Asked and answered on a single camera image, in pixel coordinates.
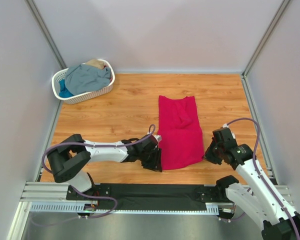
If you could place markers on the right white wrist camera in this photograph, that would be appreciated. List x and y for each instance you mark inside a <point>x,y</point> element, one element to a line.
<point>227,126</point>

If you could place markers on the aluminium frame rail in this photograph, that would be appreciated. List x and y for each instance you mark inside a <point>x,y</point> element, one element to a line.
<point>34,191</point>

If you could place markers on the right aluminium corner post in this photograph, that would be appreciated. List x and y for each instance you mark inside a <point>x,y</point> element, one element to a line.
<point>266,36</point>

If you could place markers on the grey blue shirt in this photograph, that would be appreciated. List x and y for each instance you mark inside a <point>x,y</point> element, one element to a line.
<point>83,78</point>

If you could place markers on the bright blue garment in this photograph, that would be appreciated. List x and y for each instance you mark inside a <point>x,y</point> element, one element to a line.
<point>64,92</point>

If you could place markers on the beige garment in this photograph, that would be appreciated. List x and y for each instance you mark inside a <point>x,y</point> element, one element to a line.
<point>100,64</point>

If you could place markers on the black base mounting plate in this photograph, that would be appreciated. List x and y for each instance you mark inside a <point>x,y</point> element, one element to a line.
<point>172,196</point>

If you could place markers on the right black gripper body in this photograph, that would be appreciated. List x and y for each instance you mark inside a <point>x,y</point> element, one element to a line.
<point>212,152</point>

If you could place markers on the slotted grey cable duct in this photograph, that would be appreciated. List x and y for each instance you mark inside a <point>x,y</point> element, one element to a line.
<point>84,208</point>

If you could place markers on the left aluminium corner post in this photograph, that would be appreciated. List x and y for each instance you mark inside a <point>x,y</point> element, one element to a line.
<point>45,31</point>

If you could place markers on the red t shirt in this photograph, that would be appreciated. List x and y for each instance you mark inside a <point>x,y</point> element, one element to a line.
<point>182,137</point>

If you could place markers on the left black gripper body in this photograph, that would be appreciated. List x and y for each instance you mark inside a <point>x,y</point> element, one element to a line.
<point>153,158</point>

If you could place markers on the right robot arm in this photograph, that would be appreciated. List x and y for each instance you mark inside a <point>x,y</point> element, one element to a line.
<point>276,218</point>

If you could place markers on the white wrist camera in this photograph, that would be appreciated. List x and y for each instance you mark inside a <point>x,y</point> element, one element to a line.
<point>156,139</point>
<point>227,126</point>

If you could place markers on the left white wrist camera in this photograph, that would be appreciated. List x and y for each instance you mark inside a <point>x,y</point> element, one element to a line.
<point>156,139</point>

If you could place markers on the aluminium corner post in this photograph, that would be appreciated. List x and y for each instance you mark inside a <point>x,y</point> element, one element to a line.
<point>45,31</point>
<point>266,36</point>

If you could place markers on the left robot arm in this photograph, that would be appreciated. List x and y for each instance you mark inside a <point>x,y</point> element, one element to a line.
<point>68,158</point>

